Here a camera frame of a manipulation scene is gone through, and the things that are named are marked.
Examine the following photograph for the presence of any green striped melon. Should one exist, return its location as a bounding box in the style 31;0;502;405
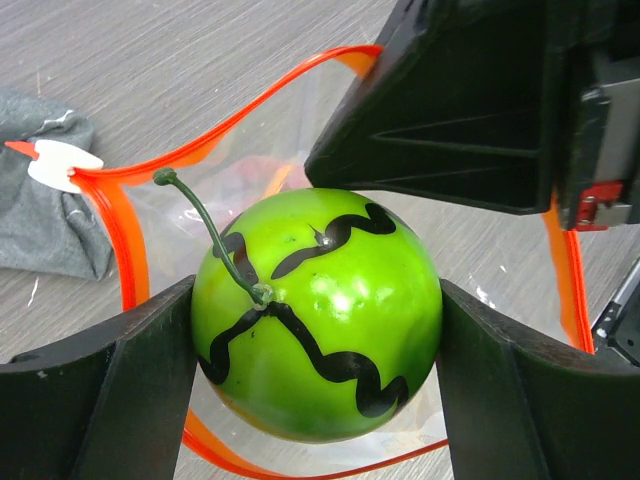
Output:
154;168;443;443

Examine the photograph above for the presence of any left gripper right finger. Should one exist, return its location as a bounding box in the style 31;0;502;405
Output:
437;280;639;479

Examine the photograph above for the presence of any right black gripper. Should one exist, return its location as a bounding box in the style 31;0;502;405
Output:
305;1;639;231

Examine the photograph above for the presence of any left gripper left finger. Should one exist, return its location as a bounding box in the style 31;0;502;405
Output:
1;277;197;479

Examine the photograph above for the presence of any grey crumpled cloth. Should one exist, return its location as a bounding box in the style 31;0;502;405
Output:
1;88;112;281

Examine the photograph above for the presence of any clear zip top bag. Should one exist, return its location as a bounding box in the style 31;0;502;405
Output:
4;44;596;480

